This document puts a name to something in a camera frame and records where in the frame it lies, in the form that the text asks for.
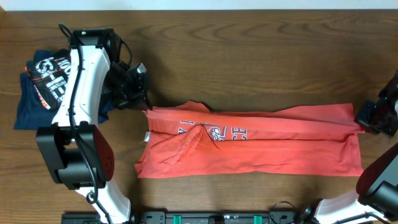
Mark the orange printed t-shirt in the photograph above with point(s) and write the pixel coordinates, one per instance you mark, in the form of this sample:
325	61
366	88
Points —
190	139

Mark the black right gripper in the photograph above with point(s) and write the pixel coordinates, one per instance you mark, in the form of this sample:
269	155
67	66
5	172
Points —
363	118

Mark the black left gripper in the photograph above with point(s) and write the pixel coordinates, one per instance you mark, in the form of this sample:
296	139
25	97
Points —
138	98

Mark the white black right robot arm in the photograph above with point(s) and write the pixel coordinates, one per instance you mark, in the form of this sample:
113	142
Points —
375	196

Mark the black graphic folded t-shirt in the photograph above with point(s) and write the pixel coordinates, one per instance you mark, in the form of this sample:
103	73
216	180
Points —
49	72

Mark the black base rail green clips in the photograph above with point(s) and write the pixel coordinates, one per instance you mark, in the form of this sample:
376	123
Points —
275	215

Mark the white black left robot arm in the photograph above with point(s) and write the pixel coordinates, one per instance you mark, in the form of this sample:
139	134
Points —
74	150

